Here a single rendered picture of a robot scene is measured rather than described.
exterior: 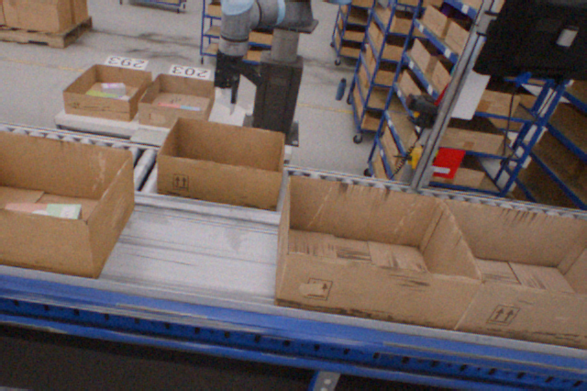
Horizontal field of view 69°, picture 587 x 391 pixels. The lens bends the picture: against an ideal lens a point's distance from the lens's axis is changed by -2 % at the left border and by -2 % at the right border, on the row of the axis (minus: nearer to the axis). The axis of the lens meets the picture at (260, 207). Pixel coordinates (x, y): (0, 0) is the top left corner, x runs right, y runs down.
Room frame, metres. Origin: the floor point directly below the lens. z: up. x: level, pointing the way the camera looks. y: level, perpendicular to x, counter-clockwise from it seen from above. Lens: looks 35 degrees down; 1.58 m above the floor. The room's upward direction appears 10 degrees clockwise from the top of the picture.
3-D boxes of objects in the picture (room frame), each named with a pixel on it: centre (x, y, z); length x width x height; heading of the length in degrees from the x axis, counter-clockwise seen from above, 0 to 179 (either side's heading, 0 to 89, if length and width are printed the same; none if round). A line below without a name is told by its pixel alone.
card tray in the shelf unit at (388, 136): (2.66, -0.94, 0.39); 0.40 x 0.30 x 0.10; 2
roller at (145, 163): (1.21, 0.45, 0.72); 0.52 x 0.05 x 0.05; 2
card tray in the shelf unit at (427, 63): (2.65, -0.93, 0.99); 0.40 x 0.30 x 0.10; 0
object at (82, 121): (1.88, 0.41, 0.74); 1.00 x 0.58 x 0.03; 91
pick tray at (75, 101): (1.82, 0.76, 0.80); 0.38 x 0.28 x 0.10; 3
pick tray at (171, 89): (1.83, 0.44, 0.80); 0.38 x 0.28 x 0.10; 3
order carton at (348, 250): (0.78, -0.26, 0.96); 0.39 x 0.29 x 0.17; 92
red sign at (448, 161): (1.54, -0.67, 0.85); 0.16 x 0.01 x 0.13; 92
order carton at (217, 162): (1.27, 0.15, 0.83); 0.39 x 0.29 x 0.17; 92
